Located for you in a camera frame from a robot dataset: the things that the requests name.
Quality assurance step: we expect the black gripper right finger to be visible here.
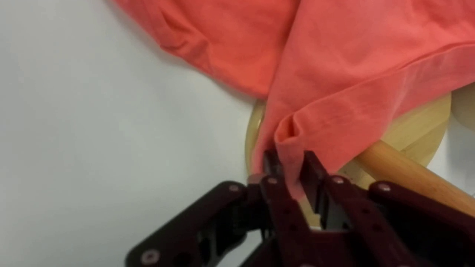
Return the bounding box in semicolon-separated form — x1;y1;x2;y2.
300;153;475;267

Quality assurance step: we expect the orange-red shirt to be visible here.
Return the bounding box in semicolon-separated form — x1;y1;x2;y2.
114;0;475;198

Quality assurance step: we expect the wooden mug tree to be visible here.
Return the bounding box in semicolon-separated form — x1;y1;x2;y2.
243;80;475;235

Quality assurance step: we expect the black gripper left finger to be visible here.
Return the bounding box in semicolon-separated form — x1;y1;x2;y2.
124;150;317;267

